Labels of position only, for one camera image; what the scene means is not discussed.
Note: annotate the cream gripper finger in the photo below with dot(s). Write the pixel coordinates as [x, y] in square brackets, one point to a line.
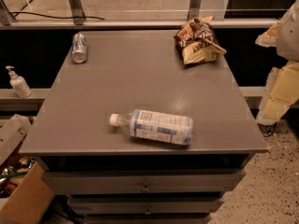
[269, 37]
[281, 92]

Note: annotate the clear bottle with blue label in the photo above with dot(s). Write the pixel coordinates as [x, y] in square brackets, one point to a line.
[155, 126]

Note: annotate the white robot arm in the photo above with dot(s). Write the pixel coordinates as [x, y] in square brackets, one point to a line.
[288, 34]

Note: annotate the white pump dispenser bottle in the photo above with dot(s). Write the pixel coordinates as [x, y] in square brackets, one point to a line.
[18, 83]

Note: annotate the brown and cream snack bag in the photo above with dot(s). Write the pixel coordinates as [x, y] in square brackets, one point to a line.
[197, 42]

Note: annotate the top grey drawer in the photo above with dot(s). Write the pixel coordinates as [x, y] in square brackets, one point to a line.
[145, 182]

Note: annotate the grey drawer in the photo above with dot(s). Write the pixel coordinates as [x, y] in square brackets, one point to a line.
[145, 182]
[146, 205]

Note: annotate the middle grey drawer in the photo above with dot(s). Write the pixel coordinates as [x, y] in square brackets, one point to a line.
[146, 205]

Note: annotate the silver drink can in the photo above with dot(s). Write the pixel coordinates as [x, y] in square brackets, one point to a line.
[79, 48]

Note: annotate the grey drawer cabinet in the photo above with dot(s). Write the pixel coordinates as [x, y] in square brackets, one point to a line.
[127, 70]

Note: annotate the brown cardboard box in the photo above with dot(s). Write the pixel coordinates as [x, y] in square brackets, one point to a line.
[24, 196]

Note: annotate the grey metal railing frame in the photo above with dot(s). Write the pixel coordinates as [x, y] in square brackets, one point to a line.
[137, 14]

